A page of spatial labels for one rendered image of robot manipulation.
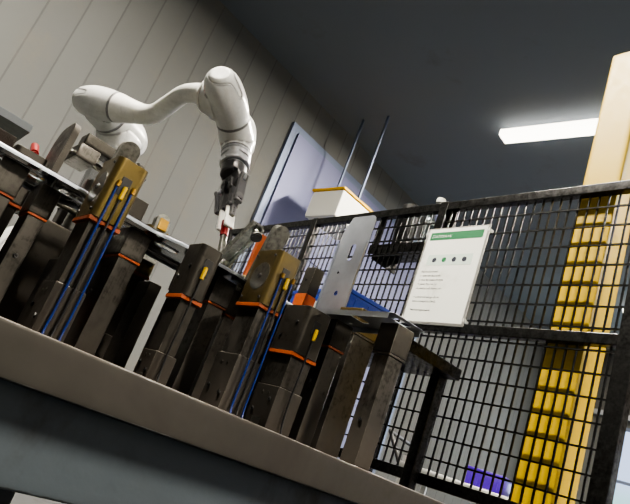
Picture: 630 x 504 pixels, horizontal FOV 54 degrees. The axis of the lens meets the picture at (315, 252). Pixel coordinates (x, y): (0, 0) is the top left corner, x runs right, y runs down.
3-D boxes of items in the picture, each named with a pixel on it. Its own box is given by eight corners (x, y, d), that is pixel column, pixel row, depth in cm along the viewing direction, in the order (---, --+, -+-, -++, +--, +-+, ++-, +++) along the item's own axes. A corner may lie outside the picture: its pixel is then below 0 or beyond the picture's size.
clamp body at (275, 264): (219, 423, 109) (289, 247, 120) (187, 412, 118) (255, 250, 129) (248, 434, 113) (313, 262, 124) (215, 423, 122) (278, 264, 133)
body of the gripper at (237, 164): (214, 167, 180) (210, 190, 175) (233, 152, 176) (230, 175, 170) (234, 181, 184) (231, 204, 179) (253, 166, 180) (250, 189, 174)
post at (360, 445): (351, 471, 111) (399, 322, 120) (333, 465, 115) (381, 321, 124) (370, 479, 114) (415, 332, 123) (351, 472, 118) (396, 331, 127)
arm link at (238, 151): (234, 137, 179) (231, 151, 175) (258, 154, 183) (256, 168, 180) (214, 153, 184) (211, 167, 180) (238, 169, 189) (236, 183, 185)
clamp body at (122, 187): (24, 347, 92) (126, 150, 103) (5, 341, 101) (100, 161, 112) (65, 363, 96) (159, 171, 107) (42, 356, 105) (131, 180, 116)
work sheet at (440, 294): (462, 326, 163) (491, 223, 172) (399, 322, 180) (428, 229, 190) (466, 329, 164) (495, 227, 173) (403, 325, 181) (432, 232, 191)
